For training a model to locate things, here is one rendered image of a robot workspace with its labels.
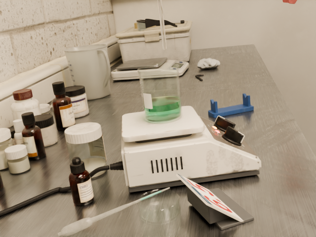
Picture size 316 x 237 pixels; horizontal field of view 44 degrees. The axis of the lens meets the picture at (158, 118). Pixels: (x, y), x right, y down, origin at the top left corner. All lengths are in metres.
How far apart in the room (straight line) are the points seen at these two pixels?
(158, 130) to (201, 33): 1.45
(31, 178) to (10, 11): 0.56
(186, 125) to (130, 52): 1.09
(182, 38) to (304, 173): 1.08
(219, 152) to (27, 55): 0.74
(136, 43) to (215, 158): 1.11
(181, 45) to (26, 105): 0.88
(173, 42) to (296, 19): 0.66
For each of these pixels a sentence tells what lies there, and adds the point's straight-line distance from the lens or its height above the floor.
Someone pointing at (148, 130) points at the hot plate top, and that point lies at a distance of 0.56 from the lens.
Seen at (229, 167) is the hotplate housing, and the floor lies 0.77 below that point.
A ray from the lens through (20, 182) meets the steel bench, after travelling 0.70.
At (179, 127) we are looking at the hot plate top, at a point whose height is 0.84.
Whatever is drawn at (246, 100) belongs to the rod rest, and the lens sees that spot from 0.91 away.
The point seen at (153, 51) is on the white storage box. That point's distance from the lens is 1.62.
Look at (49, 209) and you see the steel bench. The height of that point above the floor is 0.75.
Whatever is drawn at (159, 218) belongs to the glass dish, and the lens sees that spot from 0.49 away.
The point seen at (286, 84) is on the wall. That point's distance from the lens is 2.04.
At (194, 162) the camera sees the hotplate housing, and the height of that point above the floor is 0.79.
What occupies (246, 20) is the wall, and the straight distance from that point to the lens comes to 1.98.
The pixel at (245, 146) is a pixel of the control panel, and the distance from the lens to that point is 0.62.
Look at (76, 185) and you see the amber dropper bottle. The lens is 0.56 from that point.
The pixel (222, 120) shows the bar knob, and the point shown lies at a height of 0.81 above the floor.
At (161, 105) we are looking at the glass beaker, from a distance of 0.57.
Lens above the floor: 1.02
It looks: 17 degrees down
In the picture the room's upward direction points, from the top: 7 degrees counter-clockwise
